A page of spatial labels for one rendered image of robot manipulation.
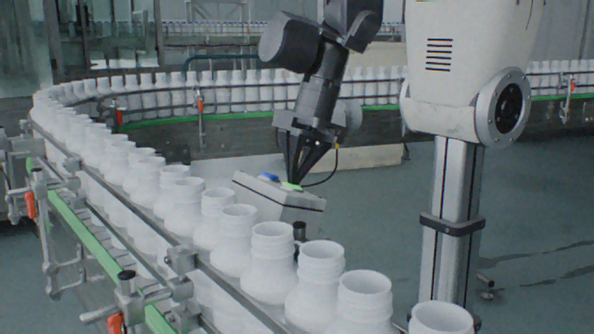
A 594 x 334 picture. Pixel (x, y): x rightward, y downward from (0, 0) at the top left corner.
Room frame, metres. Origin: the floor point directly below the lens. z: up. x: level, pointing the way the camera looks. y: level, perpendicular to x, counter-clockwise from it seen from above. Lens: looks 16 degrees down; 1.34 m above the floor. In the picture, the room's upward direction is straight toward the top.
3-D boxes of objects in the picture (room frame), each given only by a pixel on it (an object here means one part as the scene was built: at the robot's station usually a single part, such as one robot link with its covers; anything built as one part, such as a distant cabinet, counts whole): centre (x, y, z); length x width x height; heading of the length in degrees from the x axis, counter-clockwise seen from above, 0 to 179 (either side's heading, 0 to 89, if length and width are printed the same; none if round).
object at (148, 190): (0.64, 0.20, 1.08); 0.06 x 0.06 x 0.17
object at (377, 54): (4.91, -0.42, 0.59); 1.10 x 0.62 x 1.18; 109
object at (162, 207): (0.60, 0.16, 1.08); 0.06 x 0.06 x 0.17
